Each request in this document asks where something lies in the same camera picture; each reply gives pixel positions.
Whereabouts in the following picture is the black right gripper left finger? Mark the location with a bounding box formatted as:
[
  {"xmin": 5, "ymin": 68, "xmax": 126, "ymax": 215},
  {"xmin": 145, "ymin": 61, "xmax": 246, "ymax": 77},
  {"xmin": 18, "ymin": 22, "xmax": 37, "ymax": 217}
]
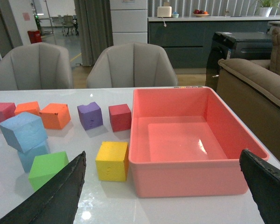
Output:
[{"xmin": 0, "ymin": 152, "xmax": 86, "ymax": 224}]

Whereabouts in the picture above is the brown sofa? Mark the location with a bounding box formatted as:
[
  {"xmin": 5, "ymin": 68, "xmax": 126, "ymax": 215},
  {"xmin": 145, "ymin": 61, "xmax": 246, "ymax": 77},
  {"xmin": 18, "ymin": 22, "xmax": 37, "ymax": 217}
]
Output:
[{"xmin": 216, "ymin": 27, "xmax": 280, "ymax": 161}]

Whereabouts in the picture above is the magenta red foam block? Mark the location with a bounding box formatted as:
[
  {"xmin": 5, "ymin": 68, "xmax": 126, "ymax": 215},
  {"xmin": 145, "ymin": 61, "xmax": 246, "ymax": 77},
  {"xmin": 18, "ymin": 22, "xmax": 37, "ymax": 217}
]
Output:
[{"xmin": 0, "ymin": 103, "xmax": 16, "ymax": 122}]

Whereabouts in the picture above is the fruit plate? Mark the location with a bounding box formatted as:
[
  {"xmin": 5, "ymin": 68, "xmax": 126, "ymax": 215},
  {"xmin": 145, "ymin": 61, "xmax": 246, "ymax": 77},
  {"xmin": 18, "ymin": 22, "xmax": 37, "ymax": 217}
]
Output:
[{"xmin": 193, "ymin": 9, "xmax": 209, "ymax": 17}]

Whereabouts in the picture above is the dark grey counter cabinet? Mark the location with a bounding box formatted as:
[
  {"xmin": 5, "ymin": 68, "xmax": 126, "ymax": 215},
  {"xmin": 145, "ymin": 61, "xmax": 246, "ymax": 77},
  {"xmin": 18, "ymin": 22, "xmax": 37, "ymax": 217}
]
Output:
[{"xmin": 148, "ymin": 15, "xmax": 280, "ymax": 69}]

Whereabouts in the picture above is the black appliance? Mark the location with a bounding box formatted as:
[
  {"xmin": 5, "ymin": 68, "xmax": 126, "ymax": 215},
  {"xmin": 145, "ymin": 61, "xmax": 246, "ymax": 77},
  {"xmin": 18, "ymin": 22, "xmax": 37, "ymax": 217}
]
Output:
[{"xmin": 205, "ymin": 32, "xmax": 273, "ymax": 90}]

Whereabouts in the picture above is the pink plastic bin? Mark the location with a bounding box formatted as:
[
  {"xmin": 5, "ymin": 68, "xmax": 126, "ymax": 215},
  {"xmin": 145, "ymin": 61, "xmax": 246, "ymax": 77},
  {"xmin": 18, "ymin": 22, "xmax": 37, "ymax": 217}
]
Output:
[{"xmin": 129, "ymin": 87, "xmax": 269, "ymax": 197}]

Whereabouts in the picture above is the green foam block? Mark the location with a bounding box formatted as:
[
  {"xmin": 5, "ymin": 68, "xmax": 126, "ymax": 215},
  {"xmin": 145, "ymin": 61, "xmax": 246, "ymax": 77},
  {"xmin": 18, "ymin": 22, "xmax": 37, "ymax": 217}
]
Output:
[{"xmin": 28, "ymin": 151, "xmax": 69, "ymax": 192}]

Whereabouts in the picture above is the grey curtain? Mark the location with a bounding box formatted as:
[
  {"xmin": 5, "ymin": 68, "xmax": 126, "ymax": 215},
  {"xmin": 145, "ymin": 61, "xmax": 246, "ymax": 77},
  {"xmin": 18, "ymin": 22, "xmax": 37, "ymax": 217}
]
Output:
[{"xmin": 74, "ymin": 0, "xmax": 113, "ymax": 66}]

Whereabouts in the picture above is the dark red foam block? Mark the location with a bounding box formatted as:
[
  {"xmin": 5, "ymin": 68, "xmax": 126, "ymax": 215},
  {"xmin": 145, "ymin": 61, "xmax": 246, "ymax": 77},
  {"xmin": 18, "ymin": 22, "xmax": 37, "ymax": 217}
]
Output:
[{"xmin": 108, "ymin": 104, "xmax": 132, "ymax": 132}]

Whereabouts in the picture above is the orange foam block right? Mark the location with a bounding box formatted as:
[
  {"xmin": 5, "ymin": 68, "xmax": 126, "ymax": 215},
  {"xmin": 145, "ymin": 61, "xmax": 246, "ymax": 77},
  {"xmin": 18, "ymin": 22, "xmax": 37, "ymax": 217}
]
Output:
[{"xmin": 39, "ymin": 103, "xmax": 71, "ymax": 130}]

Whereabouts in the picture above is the white drawer cabinet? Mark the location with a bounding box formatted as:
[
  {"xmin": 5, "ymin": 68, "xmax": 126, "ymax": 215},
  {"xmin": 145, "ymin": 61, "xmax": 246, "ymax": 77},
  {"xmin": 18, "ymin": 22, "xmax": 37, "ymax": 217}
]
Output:
[{"xmin": 110, "ymin": 0, "xmax": 148, "ymax": 45}]

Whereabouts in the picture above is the yellow foam block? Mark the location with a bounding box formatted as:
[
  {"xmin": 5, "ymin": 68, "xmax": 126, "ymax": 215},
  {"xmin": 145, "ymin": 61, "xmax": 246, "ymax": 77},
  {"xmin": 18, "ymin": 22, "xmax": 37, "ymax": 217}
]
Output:
[{"xmin": 95, "ymin": 141, "xmax": 129, "ymax": 182}]

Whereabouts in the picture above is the orange foam block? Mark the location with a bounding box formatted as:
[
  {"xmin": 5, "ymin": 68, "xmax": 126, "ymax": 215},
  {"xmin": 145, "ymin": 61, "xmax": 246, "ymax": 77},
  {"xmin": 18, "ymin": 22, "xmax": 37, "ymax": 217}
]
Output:
[
  {"xmin": 39, "ymin": 103, "xmax": 71, "ymax": 130},
  {"xmin": 14, "ymin": 101, "xmax": 40, "ymax": 116}
]

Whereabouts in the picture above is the grey chair left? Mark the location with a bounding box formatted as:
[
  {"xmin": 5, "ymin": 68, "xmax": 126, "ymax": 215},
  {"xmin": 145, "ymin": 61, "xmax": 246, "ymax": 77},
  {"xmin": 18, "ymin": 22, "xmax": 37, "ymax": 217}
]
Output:
[{"xmin": 0, "ymin": 42, "xmax": 74, "ymax": 91}]

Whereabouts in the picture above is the white toaster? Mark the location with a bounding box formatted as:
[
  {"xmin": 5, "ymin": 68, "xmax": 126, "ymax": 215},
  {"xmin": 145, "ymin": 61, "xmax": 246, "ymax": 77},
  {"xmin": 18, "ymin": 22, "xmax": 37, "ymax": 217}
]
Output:
[{"xmin": 157, "ymin": 1, "xmax": 172, "ymax": 18}]

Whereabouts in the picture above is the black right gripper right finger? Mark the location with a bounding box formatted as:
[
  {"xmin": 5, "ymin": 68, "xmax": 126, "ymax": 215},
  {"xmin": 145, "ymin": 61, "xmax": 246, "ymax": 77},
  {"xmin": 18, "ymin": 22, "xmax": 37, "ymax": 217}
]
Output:
[{"xmin": 239, "ymin": 149, "xmax": 280, "ymax": 224}]

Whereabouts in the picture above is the potted plant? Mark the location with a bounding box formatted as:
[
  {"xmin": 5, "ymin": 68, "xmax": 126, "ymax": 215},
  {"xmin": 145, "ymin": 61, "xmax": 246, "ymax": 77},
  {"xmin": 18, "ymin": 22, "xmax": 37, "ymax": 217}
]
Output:
[{"xmin": 256, "ymin": 0, "xmax": 280, "ymax": 17}]

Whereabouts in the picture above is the grey chair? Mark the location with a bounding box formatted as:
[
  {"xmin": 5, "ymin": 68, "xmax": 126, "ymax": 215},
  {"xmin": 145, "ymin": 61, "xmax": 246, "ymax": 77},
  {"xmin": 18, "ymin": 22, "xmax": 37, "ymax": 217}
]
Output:
[
  {"xmin": 86, "ymin": 42, "xmax": 178, "ymax": 89},
  {"xmin": 0, "ymin": 42, "xmax": 74, "ymax": 91}
]

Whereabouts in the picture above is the grey chair right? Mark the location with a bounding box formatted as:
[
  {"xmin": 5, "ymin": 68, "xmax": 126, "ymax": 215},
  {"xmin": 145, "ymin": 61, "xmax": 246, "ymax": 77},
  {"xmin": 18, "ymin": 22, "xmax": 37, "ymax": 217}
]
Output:
[{"xmin": 86, "ymin": 42, "xmax": 178, "ymax": 89}]

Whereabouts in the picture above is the orange foam block left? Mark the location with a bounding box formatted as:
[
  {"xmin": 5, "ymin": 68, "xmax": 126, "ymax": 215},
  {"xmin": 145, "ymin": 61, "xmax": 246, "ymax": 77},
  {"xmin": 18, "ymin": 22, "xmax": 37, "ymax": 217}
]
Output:
[{"xmin": 14, "ymin": 101, "xmax": 40, "ymax": 116}]

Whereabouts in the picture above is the light blue foam block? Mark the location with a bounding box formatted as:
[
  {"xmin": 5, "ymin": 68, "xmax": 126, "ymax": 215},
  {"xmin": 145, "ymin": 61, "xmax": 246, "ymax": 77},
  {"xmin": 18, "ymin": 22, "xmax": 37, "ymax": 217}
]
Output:
[
  {"xmin": 0, "ymin": 112, "xmax": 48, "ymax": 153},
  {"xmin": 17, "ymin": 140, "xmax": 50, "ymax": 173}
]

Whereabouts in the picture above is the notched purple foam block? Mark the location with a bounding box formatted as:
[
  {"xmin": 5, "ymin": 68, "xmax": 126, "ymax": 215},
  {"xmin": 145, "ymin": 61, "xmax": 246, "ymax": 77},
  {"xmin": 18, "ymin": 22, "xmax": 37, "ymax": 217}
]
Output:
[{"xmin": 77, "ymin": 102, "xmax": 103, "ymax": 131}]

